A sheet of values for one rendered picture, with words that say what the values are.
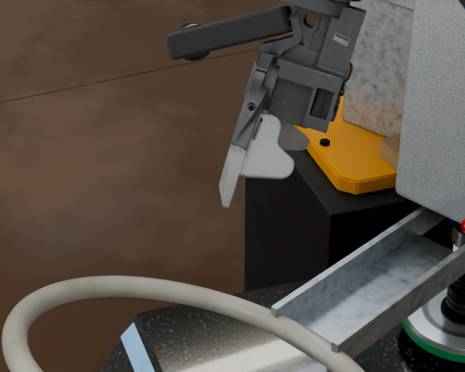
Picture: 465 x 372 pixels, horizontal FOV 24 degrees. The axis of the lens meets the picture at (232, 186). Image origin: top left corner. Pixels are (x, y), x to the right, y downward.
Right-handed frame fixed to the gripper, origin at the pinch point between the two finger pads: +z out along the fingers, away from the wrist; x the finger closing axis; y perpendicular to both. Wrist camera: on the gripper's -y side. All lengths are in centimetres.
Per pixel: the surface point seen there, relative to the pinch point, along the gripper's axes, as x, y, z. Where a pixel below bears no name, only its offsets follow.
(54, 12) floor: 406, -154, 59
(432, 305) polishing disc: 86, 30, 34
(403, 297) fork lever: 50, 22, 22
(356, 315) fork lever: 51, 17, 27
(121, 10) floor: 414, -124, 49
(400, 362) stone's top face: 79, 28, 43
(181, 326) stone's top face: 80, -11, 51
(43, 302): 24.8, -22.1, 29.2
